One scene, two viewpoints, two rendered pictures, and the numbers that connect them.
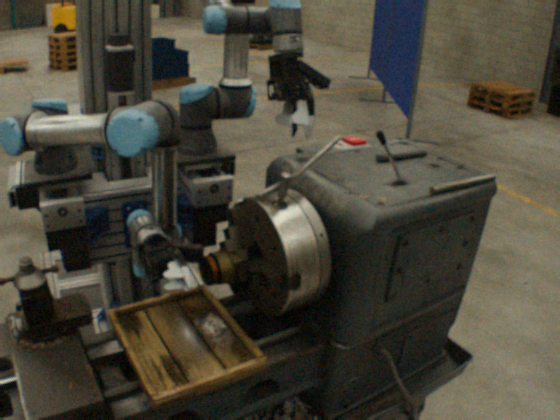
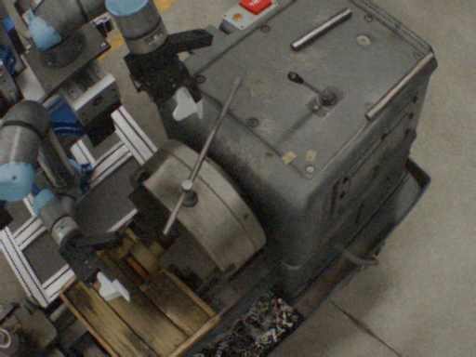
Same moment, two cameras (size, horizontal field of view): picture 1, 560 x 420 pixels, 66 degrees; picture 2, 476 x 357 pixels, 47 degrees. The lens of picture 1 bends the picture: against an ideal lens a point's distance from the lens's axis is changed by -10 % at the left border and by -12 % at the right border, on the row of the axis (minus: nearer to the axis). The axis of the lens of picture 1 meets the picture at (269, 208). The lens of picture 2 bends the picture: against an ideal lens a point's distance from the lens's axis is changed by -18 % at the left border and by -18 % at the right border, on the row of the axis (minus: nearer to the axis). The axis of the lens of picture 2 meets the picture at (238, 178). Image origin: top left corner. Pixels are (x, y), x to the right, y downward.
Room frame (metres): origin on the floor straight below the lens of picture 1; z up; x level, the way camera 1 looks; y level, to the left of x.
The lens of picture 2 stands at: (0.51, -0.11, 2.42)
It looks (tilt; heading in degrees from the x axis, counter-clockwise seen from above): 65 degrees down; 359
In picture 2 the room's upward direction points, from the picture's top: 11 degrees counter-clockwise
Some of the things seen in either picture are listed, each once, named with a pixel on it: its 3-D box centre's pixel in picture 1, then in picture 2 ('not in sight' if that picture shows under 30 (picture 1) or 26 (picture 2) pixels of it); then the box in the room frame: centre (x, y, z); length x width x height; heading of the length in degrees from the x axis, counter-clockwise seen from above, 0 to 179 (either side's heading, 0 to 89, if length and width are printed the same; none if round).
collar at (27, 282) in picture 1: (28, 275); (5, 339); (0.81, 0.53, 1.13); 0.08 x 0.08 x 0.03
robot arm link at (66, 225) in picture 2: (152, 240); (66, 233); (1.09, 0.31, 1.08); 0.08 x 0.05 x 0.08; 122
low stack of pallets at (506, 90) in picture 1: (502, 98); not in sight; (8.17, -4.12, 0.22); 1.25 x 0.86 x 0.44; 129
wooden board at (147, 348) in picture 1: (182, 339); (133, 307); (0.93, 0.21, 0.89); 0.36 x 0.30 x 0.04; 33
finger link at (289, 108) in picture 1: (285, 118); not in sight; (1.19, -0.03, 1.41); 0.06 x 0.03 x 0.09; 123
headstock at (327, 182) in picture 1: (377, 224); (308, 100); (1.31, -0.34, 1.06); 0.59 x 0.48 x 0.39; 123
